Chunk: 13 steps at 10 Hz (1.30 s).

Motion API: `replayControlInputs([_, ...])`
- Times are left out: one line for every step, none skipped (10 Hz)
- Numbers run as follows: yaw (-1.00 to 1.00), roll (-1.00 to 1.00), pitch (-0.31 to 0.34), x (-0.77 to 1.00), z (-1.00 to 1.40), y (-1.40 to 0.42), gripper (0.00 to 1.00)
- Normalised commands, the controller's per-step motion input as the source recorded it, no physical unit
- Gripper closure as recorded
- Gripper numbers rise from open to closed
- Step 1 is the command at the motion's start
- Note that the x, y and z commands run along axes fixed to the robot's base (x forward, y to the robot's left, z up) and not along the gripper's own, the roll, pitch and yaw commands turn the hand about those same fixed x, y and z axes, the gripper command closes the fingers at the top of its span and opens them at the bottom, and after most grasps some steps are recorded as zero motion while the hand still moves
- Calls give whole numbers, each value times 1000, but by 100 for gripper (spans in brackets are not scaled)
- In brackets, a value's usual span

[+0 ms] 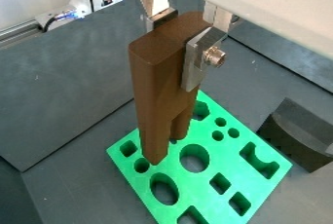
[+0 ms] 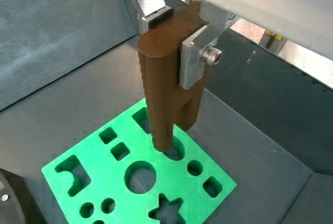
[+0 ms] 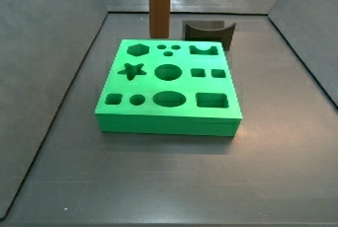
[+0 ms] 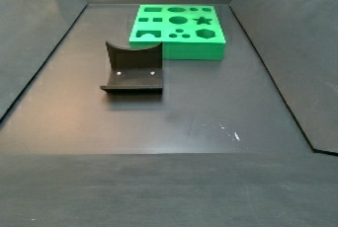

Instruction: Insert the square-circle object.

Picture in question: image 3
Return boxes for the brown rectangular peg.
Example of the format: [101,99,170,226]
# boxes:
[150,0,170,38]

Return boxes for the green shape sorting block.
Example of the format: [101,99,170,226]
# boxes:
[95,39,244,136]

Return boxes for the dark grey curved block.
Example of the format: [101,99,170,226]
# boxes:
[182,20,237,51]

